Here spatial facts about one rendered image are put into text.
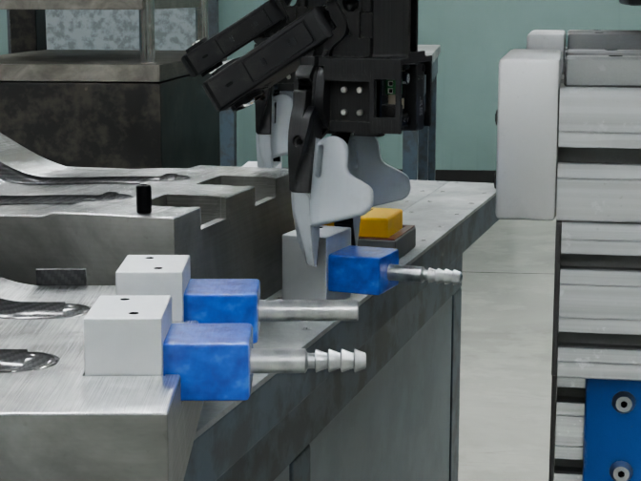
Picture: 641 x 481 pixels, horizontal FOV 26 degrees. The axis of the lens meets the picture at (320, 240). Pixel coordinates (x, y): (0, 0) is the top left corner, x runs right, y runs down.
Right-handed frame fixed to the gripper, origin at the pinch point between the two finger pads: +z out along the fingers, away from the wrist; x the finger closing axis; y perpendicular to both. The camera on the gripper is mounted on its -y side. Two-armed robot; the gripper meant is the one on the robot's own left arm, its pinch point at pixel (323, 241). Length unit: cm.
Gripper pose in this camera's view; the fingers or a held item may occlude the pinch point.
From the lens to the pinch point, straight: 103.6
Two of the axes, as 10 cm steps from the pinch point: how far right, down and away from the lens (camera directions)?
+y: 9.2, 0.7, -3.8
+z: 0.0, 9.8, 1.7
